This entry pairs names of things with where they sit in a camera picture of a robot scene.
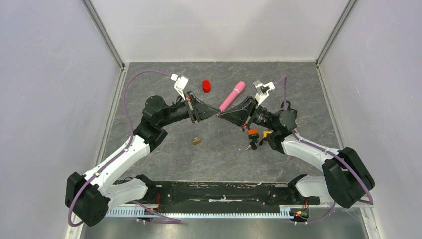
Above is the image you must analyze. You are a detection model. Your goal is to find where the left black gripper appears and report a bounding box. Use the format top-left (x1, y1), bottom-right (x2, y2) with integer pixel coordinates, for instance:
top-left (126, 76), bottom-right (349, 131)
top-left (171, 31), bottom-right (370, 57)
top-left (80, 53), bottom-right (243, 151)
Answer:
top-left (158, 91), bottom-right (221, 127)

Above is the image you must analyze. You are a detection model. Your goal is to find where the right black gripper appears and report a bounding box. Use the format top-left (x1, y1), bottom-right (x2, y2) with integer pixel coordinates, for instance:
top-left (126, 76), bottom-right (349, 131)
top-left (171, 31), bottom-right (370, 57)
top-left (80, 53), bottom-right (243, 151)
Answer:
top-left (219, 96), bottom-right (278, 131)

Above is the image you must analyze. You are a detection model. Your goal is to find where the small brass padlock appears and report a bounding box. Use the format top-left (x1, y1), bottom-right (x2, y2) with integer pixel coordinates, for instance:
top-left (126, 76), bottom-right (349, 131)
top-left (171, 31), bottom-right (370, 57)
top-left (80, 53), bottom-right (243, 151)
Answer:
top-left (192, 137), bottom-right (201, 145)

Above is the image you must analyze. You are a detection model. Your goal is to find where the yellow black padlock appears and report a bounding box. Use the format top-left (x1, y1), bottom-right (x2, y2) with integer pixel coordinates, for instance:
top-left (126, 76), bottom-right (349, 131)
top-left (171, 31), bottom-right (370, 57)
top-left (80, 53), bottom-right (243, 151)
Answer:
top-left (259, 131), bottom-right (272, 146)

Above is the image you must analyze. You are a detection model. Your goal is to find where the black-head key bunch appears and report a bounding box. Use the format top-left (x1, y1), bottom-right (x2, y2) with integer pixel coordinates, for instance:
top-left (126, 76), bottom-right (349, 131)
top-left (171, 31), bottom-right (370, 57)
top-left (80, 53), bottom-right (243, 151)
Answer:
top-left (246, 139), bottom-right (258, 150)

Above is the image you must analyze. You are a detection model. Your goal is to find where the black Kaijing padlock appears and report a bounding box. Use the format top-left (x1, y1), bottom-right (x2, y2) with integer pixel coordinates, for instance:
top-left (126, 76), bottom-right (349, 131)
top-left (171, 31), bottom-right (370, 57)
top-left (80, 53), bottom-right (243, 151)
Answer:
top-left (281, 100), bottom-right (293, 111)

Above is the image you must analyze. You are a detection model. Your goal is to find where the orange black padlock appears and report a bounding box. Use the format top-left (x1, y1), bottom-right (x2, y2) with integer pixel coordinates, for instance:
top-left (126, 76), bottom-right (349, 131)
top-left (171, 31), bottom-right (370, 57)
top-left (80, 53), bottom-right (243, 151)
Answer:
top-left (248, 129), bottom-right (259, 139)

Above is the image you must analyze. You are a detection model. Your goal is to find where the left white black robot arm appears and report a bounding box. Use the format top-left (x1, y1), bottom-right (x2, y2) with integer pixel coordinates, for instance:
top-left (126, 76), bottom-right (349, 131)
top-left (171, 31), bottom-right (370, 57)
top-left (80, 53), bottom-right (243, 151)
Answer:
top-left (65, 91), bottom-right (220, 227)

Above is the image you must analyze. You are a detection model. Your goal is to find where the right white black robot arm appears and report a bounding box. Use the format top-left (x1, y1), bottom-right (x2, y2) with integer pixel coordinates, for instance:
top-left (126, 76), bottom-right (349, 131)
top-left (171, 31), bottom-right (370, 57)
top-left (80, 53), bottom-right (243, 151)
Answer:
top-left (219, 97), bottom-right (375, 208)

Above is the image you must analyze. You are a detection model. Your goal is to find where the pink cylindrical wand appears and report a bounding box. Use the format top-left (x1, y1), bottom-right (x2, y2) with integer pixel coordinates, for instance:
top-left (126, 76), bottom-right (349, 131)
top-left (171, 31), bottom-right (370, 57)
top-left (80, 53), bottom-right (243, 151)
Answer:
top-left (219, 81), bottom-right (246, 112)

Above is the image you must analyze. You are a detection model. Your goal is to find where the red plastic cap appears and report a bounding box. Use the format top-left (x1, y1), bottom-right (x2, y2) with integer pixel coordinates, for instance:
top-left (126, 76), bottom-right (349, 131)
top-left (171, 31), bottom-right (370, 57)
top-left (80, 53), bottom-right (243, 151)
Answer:
top-left (202, 80), bottom-right (211, 93)

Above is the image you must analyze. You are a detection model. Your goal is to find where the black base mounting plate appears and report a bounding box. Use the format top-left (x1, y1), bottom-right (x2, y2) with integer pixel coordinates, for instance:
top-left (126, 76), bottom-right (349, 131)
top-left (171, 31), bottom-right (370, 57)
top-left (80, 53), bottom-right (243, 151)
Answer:
top-left (139, 181), bottom-right (321, 206)

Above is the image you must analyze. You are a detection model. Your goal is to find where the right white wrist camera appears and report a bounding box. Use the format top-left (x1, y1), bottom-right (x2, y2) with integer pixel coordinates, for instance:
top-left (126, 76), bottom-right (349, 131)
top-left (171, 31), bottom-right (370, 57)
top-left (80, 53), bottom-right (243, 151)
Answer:
top-left (253, 80), bottom-right (275, 106)

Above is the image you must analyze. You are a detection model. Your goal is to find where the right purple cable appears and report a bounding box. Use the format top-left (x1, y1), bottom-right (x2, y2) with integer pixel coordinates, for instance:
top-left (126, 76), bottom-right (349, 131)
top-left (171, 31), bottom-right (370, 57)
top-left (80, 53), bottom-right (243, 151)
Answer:
top-left (273, 76), bottom-right (374, 225)

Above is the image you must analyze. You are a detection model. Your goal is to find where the purple cable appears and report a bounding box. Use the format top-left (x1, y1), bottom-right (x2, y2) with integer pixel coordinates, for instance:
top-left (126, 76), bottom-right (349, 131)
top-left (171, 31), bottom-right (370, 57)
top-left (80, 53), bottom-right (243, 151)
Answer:
top-left (273, 76), bottom-right (374, 225)
top-left (67, 70), bottom-right (183, 228)

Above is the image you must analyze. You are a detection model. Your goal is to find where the white slotted cable duct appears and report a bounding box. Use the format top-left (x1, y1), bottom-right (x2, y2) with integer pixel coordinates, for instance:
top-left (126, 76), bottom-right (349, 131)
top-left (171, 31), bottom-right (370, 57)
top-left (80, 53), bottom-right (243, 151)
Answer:
top-left (105, 205), bottom-right (294, 219)

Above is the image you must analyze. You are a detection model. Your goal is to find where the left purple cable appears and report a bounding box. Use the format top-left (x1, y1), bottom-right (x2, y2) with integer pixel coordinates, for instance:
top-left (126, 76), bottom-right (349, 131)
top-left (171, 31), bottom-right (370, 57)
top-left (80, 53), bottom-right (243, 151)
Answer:
top-left (67, 70), bottom-right (183, 228)

